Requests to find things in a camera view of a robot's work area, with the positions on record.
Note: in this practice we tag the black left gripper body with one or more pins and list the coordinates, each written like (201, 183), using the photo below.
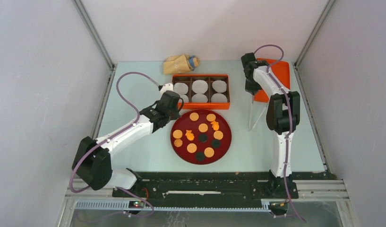
(174, 115)

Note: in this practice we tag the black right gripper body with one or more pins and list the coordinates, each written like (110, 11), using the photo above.
(252, 91)

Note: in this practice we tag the orange cookie box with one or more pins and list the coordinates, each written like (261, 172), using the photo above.
(209, 78)

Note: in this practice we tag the dark red round plate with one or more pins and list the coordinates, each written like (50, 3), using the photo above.
(184, 123)

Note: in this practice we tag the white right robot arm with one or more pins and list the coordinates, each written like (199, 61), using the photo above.
(283, 110)

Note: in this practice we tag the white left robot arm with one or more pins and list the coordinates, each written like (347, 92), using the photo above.
(94, 158)

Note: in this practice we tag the white paper cupcake liner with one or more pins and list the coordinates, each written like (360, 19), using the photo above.
(185, 98)
(219, 86)
(199, 98)
(199, 86)
(181, 88)
(219, 98)

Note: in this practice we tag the round tan cookie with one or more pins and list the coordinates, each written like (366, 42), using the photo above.
(218, 135)
(194, 116)
(209, 152)
(211, 117)
(203, 127)
(191, 148)
(177, 134)

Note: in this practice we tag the orange box lid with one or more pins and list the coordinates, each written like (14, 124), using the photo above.
(282, 72)

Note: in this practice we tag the orange fish shaped cookie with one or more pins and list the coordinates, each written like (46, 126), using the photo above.
(215, 125)
(189, 135)

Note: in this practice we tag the beige cloth bag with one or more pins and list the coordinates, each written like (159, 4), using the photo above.
(180, 64)

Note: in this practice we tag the dark chocolate round cookie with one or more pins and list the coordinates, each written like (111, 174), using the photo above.
(203, 138)
(200, 156)
(215, 143)

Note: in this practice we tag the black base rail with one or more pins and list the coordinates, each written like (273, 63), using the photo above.
(218, 190)

